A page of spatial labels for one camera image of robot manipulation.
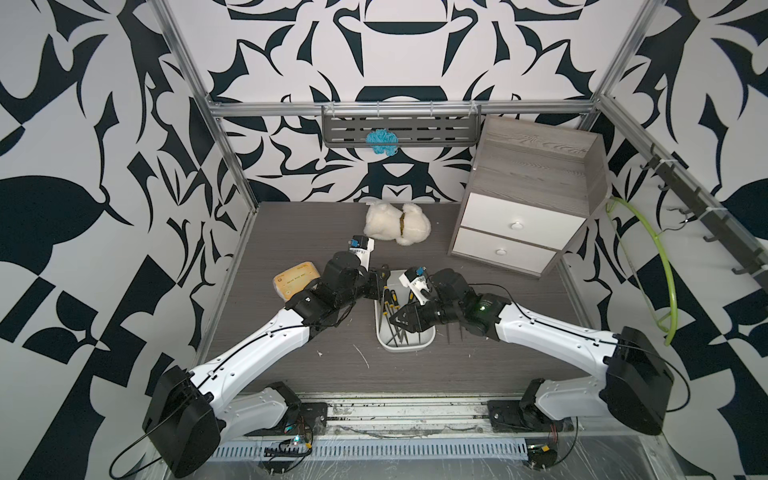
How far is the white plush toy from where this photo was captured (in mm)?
1038

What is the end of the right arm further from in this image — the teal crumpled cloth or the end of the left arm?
the teal crumpled cloth

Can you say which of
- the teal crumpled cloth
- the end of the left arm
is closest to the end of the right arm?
the end of the left arm
